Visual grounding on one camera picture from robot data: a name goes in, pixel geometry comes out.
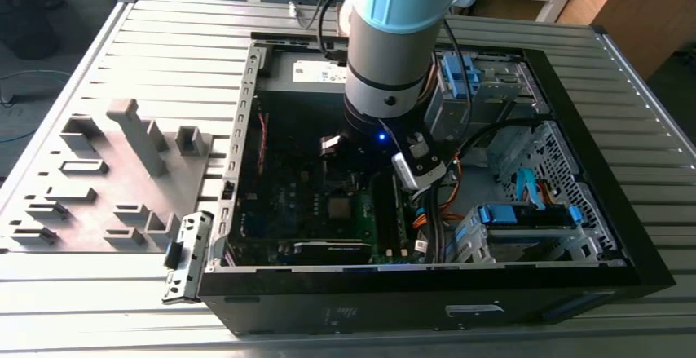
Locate wooden cabinet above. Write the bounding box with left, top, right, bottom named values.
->
left=557, top=0, right=696, bottom=82

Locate grey metal disk bay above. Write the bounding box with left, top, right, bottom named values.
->
left=449, top=205, right=625, bottom=266

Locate hard disk in blue carrier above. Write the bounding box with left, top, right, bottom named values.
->
left=476, top=203, right=581, bottom=231

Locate black RAM slot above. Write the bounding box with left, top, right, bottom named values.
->
left=375, top=172, right=393, bottom=256
left=369, top=172, right=387, bottom=256
left=383, top=172, right=401, bottom=256

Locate green motherboard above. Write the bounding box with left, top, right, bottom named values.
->
left=233, top=129, right=423, bottom=267

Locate blue plastic bay latch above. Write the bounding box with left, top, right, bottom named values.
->
left=441, top=54, right=484, bottom=100

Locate black PC case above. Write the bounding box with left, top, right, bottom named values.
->
left=196, top=30, right=676, bottom=338

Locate black camera cable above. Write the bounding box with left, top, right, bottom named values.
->
left=441, top=19, right=475, bottom=130
left=316, top=0, right=351, bottom=65

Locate orange yellow wire bundle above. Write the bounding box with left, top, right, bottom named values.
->
left=411, top=156, right=464, bottom=235

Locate grey metal drive cage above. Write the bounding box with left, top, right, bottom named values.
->
left=428, top=52, right=552, bottom=153

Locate grey box wrist camera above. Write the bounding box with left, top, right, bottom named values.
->
left=320, top=35, right=351, bottom=68

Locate light blue data wire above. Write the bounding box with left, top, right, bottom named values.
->
left=519, top=167, right=549, bottom=212

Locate grey hinged slot bracket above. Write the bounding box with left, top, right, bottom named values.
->
left=161, top=210, right=215, bottom=306

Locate black graphics card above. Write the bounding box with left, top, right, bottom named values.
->
left=292, top=241, right=375, bottom=266

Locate brown sheathed cable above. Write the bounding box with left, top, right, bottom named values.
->
left=419, top=62, right=440, bottom=100

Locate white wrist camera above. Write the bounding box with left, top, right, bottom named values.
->
left=391, top=130, right=451, bottom=191

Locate orange yellow disk wire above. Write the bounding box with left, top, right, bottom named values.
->
left=535, top=181, right=564, bottom=211

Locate CPU socket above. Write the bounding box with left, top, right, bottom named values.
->
left=324, top=194, right=357, bottom=225

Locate grey power supply unit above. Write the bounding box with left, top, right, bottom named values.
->
left=253, top=51, right=349, bottom=130

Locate grey parts rack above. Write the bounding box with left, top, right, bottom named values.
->
left=0, top=96, right=233, bottom=255

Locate silver CPU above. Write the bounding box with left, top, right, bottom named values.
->
left=328, top=198, right=355, bottom=218

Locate black waste bin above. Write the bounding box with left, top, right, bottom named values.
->
left=0, top=0, right=61, bottom=62

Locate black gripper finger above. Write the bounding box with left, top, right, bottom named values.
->
left=319, top=134, right=345, bottom=158

